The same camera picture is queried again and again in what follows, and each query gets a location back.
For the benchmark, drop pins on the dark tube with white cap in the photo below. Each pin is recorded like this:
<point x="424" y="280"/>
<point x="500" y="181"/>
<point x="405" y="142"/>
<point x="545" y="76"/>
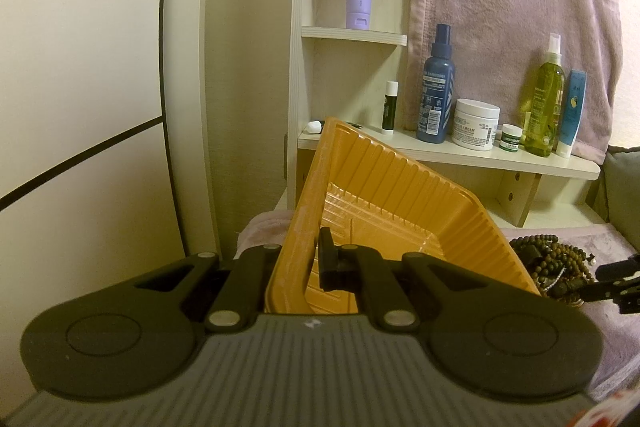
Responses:
<point x="340" y="125"/>

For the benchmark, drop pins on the white and green lip balm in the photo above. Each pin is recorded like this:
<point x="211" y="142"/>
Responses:
<point x="389" y="109"/>

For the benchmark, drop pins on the grey cushion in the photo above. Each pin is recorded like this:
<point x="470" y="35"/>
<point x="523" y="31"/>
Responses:
<point x="622" y="187"/>

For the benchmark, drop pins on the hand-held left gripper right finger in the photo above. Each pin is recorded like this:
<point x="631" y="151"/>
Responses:
<point x="327" y="267"/>

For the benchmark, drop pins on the lilac fleece cloth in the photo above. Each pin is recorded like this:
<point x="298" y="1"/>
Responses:
<point x="620" y="342"/>

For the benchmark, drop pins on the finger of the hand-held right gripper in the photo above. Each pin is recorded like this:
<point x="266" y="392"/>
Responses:
<point x="615" y="293"/>
<point x="620" y="269"/>

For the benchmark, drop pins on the white wooden shelf unit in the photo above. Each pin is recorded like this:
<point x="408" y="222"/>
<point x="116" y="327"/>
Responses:
<point x="450" y="159"/>

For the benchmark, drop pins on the green spray bottle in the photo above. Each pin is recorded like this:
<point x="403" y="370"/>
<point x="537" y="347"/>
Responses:
<point x="542" y="107"/>

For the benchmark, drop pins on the black and silver bangle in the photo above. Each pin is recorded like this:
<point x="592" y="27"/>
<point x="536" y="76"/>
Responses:
<point x="565" y="288"/>

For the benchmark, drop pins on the blue spray bottle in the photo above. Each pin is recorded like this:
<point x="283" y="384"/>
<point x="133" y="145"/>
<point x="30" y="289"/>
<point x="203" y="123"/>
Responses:
<point x="436" y="102"/>

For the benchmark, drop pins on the small green and white jar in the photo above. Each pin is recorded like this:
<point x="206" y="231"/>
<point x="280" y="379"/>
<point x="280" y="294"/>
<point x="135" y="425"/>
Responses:
<point x="511" y="141"/>

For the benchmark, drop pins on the orange plastic tray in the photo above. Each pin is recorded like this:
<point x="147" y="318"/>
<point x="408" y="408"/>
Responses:
<point x="400" y="197"/>

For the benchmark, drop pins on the blue and white tube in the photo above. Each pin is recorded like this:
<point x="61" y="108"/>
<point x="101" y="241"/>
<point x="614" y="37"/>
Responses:
<point x="572" y="112"/>

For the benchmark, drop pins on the white cream jar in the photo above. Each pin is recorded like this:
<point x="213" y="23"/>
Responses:
<point x="476" y="124"/>

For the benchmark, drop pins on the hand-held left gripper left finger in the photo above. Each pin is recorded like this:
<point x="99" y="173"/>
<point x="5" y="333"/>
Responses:
<point x="247" y="279"/>

